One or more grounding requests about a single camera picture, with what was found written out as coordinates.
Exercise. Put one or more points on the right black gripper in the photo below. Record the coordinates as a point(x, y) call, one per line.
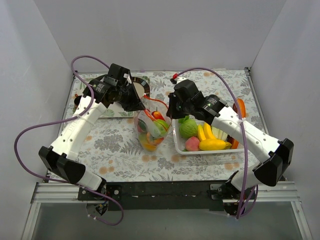
point(173, 107)

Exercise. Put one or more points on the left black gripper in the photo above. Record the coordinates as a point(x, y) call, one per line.
point(132, 97)

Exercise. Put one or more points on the green starfruit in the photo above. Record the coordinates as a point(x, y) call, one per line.
point(182, 120)

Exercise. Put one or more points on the green apple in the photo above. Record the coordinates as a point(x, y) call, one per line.
point(161, 124)

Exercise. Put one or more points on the clear zip bag orange zipper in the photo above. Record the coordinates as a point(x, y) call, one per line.
point(151, 105)

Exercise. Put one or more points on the red lychee bunch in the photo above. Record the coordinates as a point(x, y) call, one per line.
point(141, 126)

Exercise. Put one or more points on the orange red pepper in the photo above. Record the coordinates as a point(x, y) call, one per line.
point(152, 140)

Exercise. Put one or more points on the yellow green mango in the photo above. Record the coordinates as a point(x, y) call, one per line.
point(145, 143)

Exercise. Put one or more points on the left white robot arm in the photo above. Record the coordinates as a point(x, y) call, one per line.
point(60, 158)

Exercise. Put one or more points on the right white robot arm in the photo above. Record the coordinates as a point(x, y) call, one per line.
point(274, 155)

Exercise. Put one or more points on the floral serving tray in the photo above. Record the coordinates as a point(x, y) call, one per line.
point(82, 85)

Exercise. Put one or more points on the striped rim ceramic plate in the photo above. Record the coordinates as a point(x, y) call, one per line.
point(141, 86)

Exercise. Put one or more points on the green cabbage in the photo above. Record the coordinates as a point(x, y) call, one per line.
point(188, 129)

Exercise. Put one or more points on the small brown clay cup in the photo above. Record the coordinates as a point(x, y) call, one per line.
point(76, 101)

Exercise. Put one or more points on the white plastic basket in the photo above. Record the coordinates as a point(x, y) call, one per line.
point(179, 143)

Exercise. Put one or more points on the pink peach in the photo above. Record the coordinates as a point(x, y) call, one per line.
point(192, 144)

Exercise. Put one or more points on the green lettuce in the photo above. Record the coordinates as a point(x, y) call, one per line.
point(219, 134)

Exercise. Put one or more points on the yellow mango in basket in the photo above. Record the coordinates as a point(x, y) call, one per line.
point(214, 145)

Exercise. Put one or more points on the orange papaya slice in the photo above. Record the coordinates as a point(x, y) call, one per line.
point(240, 107)

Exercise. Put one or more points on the floral tablecloth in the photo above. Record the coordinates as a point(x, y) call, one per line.
point(113, 151)

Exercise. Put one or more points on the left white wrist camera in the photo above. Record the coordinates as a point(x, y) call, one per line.
point(127, 77)

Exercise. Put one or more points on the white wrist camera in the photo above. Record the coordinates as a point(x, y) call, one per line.
point(127, 77)
point(176, 79)

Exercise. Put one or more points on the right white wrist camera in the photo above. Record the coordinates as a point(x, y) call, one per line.
point(176, 79)

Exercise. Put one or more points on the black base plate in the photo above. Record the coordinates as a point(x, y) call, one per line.
point(171, 195)

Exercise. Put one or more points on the aluminium frame rail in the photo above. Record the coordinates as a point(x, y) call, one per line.
point(284, 191)

